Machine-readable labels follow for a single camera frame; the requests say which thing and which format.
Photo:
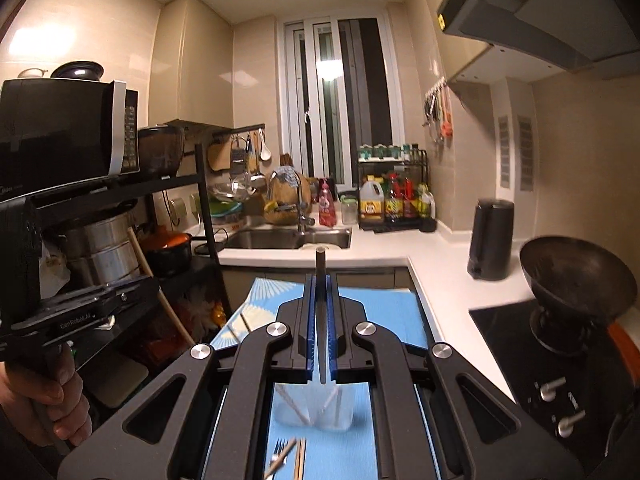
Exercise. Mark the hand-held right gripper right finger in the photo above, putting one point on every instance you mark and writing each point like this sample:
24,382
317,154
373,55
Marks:
332,330

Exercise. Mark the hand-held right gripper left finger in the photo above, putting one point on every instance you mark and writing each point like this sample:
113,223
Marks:
311,330

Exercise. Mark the clear plastic utensil container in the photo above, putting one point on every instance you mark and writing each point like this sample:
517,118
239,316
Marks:
320,417

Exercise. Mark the group of wooden chopsticks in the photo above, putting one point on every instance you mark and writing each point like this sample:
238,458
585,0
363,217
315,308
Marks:
301,460

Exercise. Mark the person's left hand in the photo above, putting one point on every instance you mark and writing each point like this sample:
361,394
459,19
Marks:
50,395

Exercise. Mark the blue patterned tablecloth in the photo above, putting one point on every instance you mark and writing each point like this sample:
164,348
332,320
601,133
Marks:
390,320

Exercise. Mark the steel stockpot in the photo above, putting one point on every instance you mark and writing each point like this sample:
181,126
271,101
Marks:
100,255

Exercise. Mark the stainless steel sink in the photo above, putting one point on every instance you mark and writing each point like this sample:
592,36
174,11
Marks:
290,239

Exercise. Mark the glass jar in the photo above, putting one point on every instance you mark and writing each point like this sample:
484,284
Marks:
348,211

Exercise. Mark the red dish soap bottle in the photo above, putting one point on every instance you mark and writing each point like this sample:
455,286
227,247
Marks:
326,206

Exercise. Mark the chrome sink faucet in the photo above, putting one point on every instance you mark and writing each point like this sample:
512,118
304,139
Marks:
300,200

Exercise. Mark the yellow cooking oil bottle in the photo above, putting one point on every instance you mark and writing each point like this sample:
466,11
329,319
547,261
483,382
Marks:
371,205

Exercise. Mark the round wooden cutting board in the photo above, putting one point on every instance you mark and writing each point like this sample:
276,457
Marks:
280,195

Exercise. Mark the black pot orange lid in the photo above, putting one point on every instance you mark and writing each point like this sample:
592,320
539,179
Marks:
170,252

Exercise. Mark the black microwave oven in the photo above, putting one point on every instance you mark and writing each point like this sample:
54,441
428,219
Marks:
65,130

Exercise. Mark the green bowl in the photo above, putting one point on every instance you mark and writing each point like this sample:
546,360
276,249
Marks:
225,210

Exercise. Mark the row of sauce bottles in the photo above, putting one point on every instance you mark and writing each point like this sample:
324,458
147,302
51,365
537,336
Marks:
405,200

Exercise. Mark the black metal kitchen rack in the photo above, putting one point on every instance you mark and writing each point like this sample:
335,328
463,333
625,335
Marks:
165,182

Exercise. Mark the hanging steel ladle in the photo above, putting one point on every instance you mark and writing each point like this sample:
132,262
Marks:
256,177

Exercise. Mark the steel mixing bowl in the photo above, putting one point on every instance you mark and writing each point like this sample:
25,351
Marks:
227,191

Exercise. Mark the black glass gas stove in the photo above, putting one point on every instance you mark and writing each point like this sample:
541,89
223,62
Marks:
505,350

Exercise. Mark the brown bowl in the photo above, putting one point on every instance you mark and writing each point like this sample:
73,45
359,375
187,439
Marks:
160,151

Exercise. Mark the black spice rack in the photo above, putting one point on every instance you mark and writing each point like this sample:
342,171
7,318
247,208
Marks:
425,170

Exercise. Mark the black electric kettle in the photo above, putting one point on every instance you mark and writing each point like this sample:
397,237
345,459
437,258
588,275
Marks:
492,237

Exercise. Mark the hanging metal grater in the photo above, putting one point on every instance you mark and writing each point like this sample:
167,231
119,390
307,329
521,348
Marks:
239,157

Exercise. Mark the hanging white spoon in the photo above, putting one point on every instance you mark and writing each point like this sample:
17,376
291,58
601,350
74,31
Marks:
264,149

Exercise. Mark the row of spice jars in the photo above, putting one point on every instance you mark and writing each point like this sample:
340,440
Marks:
387,151

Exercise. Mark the glass pot lid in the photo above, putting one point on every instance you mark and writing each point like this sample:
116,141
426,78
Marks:
31,73

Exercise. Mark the small hanging wooden board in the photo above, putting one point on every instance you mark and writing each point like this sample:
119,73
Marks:
217,156

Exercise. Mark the dark bowl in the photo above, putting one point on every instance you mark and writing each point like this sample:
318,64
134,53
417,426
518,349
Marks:
77,71

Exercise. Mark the silver stove knob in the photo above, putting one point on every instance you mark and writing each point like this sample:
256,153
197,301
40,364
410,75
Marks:
549,390
569,424

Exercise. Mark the white framed window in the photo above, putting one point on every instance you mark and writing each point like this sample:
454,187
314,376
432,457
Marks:
340,100

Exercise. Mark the black burner grate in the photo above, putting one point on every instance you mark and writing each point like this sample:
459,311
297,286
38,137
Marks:
565,335

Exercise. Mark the hanging kitchen tools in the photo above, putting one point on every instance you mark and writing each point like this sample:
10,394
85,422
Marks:
437,110

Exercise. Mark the grey range hood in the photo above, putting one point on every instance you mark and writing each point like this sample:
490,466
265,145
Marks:
540,10

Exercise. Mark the wall socket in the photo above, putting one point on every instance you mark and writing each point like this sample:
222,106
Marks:
177,208

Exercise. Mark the wall vent grille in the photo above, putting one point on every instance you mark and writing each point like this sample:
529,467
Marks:
525,152
504,150

